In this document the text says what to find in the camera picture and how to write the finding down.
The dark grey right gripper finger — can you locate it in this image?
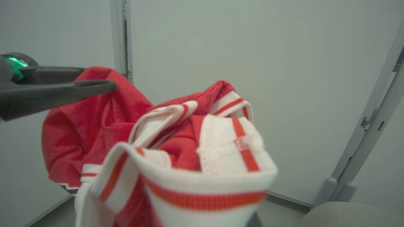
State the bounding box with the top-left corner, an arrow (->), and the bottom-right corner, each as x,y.
246,212 -> 263,227

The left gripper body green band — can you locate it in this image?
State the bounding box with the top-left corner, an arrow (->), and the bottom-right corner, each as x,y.
0,52 -> 39,84

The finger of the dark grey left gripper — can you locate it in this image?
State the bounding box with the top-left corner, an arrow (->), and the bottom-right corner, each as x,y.
14,66 -> 86,84
0,79 -> 118,122

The red white striped sports garment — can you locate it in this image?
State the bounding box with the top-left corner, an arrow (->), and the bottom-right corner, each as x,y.
41,66 -> 278,227

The grey fabric cushion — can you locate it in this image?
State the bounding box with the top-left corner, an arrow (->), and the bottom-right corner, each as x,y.
298,201 -> 404,227

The grey partition base rail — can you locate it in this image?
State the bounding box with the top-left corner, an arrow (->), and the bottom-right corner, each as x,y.
266,190 -> 312,209

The grey partition post double foot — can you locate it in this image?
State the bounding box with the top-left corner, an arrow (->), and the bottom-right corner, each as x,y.
312,25 -> 404,209

